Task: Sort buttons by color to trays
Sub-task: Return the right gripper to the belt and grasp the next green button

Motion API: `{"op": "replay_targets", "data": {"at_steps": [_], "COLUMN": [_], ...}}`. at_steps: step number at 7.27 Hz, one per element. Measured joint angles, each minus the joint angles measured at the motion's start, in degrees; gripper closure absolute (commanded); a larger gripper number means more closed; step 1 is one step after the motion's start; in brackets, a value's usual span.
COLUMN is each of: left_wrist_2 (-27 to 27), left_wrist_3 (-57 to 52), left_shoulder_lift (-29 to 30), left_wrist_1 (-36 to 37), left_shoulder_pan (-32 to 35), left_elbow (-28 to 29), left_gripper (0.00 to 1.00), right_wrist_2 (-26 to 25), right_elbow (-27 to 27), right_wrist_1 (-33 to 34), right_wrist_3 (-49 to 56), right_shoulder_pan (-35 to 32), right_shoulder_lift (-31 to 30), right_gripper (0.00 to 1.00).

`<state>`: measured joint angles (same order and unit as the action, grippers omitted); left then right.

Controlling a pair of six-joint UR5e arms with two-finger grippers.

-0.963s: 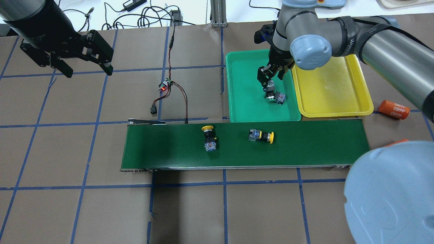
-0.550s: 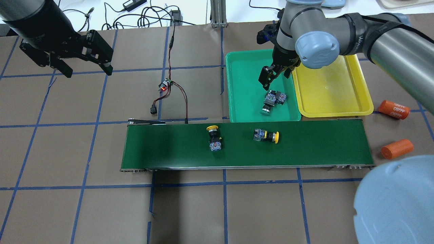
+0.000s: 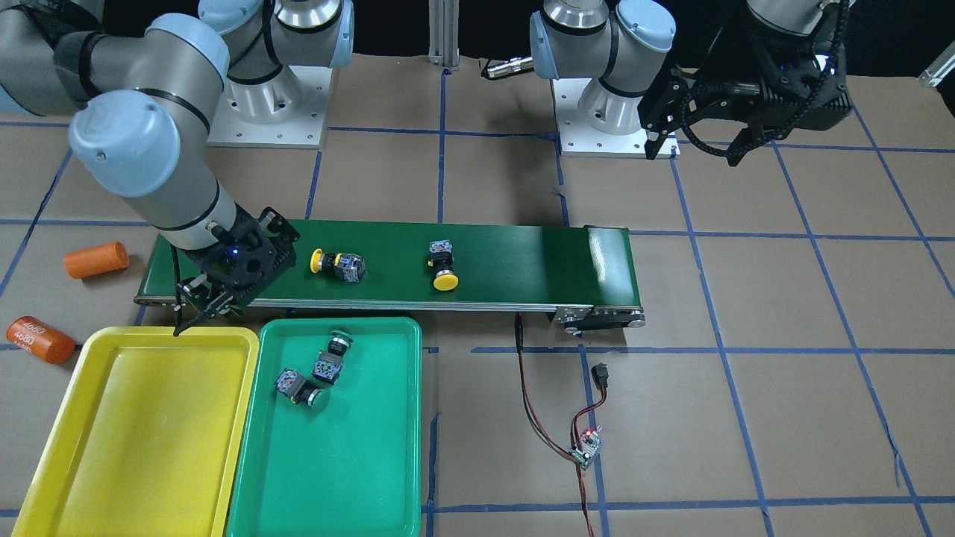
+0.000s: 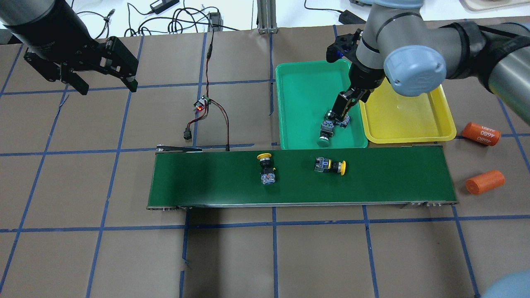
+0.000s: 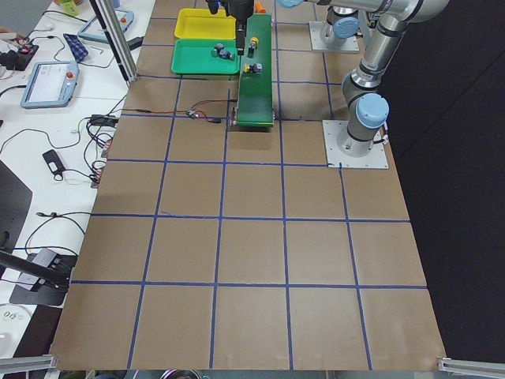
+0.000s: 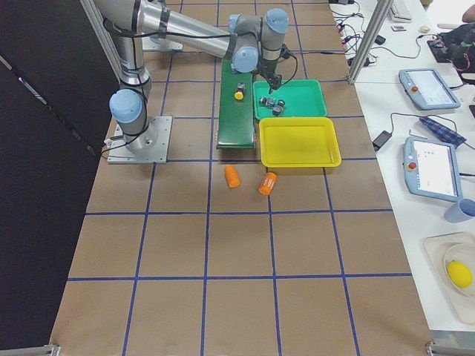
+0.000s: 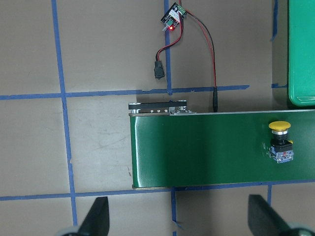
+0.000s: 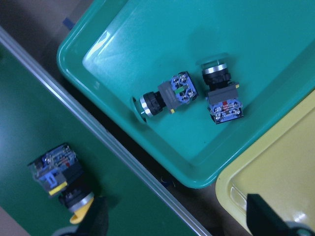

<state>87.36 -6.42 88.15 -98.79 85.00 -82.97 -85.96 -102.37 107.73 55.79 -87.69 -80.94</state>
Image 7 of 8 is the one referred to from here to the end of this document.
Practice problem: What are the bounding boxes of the small circuit board red LED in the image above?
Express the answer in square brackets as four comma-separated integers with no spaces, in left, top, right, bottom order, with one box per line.
[160,2,187,32]

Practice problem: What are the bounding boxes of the green plastic tray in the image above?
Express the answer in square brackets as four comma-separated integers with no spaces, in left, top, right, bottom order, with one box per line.
[288,0,315,107]

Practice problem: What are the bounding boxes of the red black wire with plug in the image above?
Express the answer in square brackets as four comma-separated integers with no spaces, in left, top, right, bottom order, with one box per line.
[154,0,220,113]

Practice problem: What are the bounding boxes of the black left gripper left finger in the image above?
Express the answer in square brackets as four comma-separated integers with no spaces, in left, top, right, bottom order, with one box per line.
[58,197,110,236]

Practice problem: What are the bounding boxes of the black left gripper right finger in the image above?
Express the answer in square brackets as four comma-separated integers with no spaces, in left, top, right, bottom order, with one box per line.
[248,194,315,236]

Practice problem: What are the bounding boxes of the green conveyor belt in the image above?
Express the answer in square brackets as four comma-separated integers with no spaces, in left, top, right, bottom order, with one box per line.
[128,101,315,189]

